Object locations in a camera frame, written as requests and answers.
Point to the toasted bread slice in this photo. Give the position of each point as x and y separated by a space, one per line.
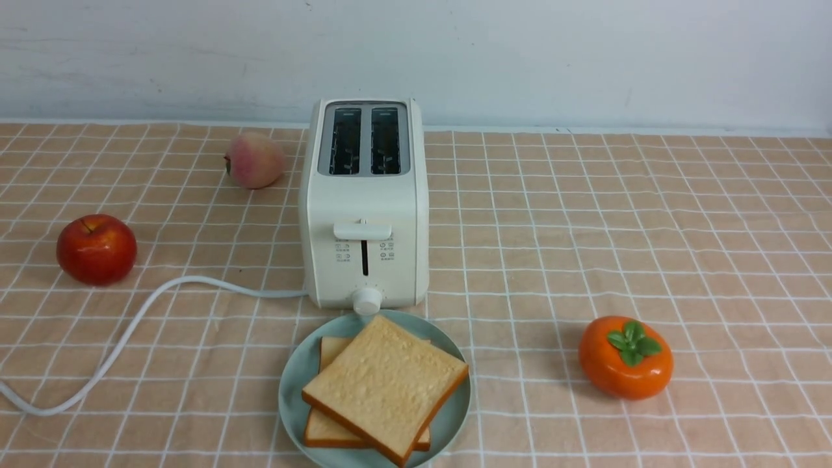
387 383
325 432

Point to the white two-slot toaster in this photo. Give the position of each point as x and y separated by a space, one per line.
364 205

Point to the checkered beige tablecloth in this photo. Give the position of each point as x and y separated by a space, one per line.
719 244

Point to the pink peach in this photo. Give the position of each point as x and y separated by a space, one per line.
255 161

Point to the orange persimmon with green leaves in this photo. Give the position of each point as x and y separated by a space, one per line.
625 358

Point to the red apple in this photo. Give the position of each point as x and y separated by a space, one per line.
97 250

